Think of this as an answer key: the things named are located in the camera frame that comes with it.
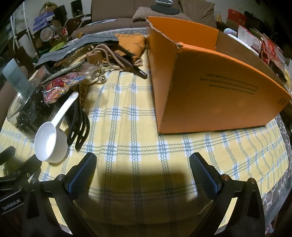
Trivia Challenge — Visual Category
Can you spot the white plastic scoop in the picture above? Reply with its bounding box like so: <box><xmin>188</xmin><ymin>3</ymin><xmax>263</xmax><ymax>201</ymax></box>
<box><xmin>34</xmin><ymin>92</ymin><xmax>79</xmax><ymax>163</ymax></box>

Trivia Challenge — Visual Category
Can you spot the bag of coloured rubber bands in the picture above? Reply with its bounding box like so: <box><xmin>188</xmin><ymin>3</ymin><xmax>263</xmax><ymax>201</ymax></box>
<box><xmin>43</xmin><ymin>66</ymin><xmax>98</xmax><ymax>104</ymax></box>

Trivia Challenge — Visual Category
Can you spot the beige spiral hair brush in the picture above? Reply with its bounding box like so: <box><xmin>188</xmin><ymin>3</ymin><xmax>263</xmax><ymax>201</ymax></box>
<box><xmin>52</xmin><ymin>45</ymin><xmax>94</xmax><ymax>69</ymax></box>

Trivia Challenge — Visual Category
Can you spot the dark wooden brush pen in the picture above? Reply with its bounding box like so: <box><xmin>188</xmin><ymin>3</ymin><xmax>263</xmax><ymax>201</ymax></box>
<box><xmin>110</xmin><ymin>44</ymin><xmax>148</xmax><ymax>79</ymax></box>

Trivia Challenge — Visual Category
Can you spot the yellow plaid tablecloth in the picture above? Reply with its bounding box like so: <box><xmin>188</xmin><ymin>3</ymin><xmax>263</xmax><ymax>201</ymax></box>
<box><xmin>0</xmin><ymin>51</ymin><xmax>291</xmax><ymax>228</ymax></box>

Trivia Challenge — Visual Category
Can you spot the clear jar of black beads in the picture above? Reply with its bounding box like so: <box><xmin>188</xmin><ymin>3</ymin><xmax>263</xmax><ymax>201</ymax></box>
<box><xmin>6</xmin><ymin>77</ymin><xmax>60</xmax><ymax>139</ymax></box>

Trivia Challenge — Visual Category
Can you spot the orange cardboard box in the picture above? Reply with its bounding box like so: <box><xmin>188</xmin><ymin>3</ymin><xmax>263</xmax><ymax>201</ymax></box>
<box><xmin>147</xmin><ymin>17</ymin><xmax>291</xmax><ymax>134</ymax></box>

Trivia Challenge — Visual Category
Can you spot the orange fabric pouch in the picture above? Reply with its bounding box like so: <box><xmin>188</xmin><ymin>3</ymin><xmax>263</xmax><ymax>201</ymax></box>
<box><xmin>115</xmin><ymin>33</ymin><xmax>147</xmax><ymax>57</ymax></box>

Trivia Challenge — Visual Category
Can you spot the brown sofa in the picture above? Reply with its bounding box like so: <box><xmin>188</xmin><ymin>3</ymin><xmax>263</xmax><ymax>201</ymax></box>
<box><xmin>72</xmin><ymin>1</ymin><xmax>216</xmax><ymax>39</ymax></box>

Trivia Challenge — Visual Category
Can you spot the black cushion with white device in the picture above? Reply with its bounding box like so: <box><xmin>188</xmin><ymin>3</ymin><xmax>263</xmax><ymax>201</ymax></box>
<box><xmin>150</xmin><ymin>0</ymin><xmax>180</xmax><ymax>15</ymax></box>

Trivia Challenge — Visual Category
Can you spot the brown sofa cushion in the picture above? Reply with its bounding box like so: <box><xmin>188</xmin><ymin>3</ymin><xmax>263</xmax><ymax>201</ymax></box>
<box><xmin>132</xmin><ymin>7</ymin><xmax>193</xmax><ymax>22</ymax></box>

